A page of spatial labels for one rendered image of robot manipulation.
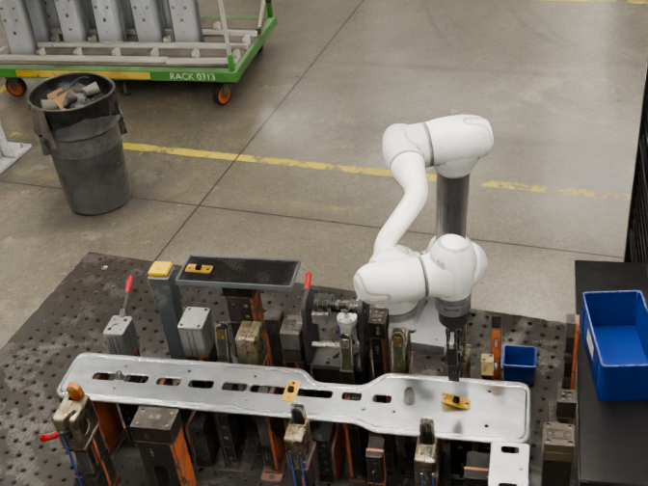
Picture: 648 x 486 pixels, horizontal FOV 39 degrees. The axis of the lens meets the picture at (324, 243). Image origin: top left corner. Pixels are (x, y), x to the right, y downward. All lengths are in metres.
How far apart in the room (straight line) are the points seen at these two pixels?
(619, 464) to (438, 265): 0.67
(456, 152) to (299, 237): 2.41
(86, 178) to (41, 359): 2.08
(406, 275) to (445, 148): 0.58
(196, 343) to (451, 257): 0.94
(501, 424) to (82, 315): 1.75
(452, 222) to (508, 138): 2.88
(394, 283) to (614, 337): 0.81
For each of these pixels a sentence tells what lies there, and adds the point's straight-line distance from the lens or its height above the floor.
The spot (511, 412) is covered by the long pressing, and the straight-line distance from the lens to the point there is 2.57.
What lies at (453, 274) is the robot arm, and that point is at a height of 1.49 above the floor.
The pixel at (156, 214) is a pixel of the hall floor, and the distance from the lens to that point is 5.40.
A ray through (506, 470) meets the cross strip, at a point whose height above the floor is 1.00.
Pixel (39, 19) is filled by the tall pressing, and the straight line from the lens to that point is 7.23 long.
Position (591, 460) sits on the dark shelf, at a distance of 2.44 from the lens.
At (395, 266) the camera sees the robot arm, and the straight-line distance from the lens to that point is 2.21.
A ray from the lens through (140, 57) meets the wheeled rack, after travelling 6.64.
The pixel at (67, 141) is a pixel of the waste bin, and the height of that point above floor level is 0.53.
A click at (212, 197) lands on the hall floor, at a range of 5.45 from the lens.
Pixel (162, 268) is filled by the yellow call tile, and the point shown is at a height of 1.16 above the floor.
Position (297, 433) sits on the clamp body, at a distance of 2.48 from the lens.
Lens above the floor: 2.86
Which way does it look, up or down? 35 degrees down
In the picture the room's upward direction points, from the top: 7 degrees counter-clockwise
